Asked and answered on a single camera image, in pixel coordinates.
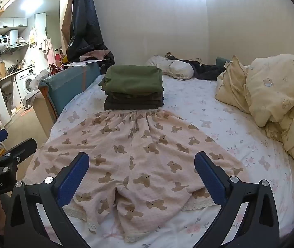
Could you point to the white fluffy pillow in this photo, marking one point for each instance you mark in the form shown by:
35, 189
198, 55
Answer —
172, 68

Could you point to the white water heater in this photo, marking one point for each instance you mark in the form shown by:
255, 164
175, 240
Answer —
2, 41

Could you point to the white paper sheet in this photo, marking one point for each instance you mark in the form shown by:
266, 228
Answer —
82, 62

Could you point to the wooden cutting board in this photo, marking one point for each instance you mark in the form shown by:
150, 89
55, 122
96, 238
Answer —
1, 69

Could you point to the white floral bed sheet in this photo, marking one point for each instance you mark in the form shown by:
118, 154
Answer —
188, 103

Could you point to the black hanging garment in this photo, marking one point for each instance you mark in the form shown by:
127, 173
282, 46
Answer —
85, 20

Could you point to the white wall cabinets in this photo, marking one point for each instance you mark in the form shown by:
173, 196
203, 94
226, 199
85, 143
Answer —
12, 22

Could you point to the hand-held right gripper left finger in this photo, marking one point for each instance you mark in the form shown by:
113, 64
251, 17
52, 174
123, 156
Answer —
74, 178

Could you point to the dark brown folded garment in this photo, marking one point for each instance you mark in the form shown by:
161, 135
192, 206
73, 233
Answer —
136, 97

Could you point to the green folded garment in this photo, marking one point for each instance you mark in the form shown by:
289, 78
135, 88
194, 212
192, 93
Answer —
134, 78

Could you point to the pale yellow duvet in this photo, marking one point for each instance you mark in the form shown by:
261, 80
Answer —
273, 87

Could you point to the pink bear-print pants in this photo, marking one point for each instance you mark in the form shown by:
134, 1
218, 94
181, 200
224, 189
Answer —
141, 144

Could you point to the red bottle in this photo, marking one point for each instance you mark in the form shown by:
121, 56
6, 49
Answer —
57, 59

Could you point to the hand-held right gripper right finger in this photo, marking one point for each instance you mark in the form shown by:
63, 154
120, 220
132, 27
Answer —
209, 178

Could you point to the teal padded bed board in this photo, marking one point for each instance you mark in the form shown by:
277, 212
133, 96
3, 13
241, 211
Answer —
221, 62
69, 85

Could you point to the pink cloth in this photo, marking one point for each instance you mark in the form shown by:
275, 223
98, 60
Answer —
95, 54

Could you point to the pink hanging towel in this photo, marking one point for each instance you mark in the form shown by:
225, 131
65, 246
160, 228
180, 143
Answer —
50, 51

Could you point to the dark crumpled clothing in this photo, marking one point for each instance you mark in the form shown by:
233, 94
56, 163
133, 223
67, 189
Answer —
206, 71

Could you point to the white washing machine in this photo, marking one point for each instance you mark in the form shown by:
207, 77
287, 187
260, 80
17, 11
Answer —
24, 84

